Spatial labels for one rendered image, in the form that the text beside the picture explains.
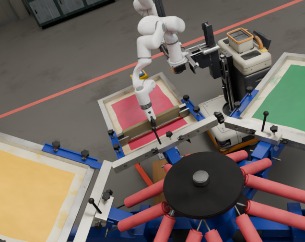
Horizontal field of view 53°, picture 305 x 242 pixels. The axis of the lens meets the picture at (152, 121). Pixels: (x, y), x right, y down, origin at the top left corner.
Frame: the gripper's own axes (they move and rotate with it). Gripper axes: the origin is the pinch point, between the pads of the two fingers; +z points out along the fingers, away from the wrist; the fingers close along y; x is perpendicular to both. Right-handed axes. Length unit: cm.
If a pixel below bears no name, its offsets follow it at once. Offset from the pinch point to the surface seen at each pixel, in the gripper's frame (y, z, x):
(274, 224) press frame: -97, 0, -21
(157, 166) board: 59, 99, 4
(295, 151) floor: 3, 101, -113
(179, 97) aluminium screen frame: 17.6, 2.4, -26.8
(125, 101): 48.4, 5.9, 8.7
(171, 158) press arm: -39.2, -2.5, 1.4
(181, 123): -5.0, 6.0, -17.2
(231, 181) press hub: -90, -30, -10
